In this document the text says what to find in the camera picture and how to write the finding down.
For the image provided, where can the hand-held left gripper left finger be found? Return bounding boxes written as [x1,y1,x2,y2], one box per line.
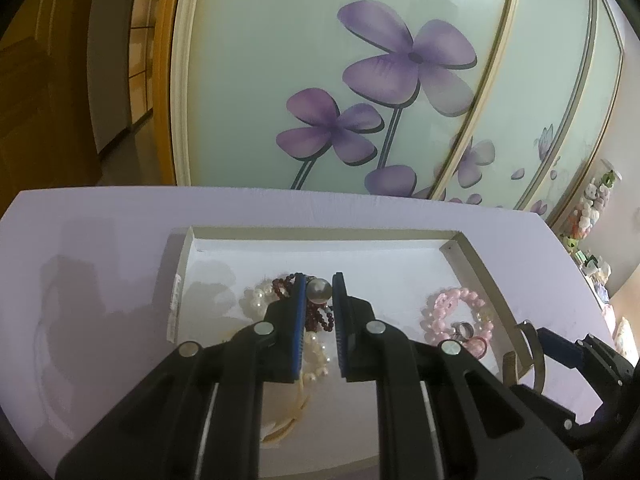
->
[55,272,308,480]

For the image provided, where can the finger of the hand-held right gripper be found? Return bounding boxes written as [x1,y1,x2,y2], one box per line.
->
[536,327,633,396]
[511,385,578,433]

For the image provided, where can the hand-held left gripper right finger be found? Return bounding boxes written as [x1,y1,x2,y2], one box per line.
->
[331,271,586,480]

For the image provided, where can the dark red bead bracelet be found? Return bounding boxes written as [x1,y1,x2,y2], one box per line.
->
[271,274,335,334]

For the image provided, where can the pearl earring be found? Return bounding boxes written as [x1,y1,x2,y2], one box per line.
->
[306,279,332,305]

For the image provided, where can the white pearl bracelet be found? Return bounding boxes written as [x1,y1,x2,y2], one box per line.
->
[242,280,331,384]

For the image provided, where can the grey cardboard box tray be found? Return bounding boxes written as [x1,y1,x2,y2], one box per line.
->
[165,226,533,480]

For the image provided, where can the cream wrist watch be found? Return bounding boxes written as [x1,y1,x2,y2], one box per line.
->
[260,380,314,444]

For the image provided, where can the pink bead bracelet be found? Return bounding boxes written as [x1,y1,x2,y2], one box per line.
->
[421,287,496,347]

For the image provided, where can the pink cloth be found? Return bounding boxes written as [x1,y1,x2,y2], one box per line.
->
[606,304,640,358]

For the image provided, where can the small ornaments on shelf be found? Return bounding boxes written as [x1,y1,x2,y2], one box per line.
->
[575,249,614,302]

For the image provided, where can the stuffed toys on shelf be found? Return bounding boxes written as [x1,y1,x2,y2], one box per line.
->
[560,159,624,257]

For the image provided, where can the purple tablecloth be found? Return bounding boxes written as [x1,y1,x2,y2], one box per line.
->
[0,186,615,480]

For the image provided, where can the narrow wardrobe door with butterfly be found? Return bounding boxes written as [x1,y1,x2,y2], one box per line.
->
[544,0,627,227]

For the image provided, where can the wardrobe door with small flower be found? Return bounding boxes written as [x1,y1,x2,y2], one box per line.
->
[434,0,602,211]

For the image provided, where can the wardrobe door with large flowers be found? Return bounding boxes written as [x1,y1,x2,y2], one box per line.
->
[172,0,523,202]

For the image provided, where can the wooden lattice panel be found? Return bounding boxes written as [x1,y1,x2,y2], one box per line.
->
[127,0,162,132]

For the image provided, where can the wooden door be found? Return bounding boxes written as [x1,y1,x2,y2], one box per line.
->
[0,0,103,213]

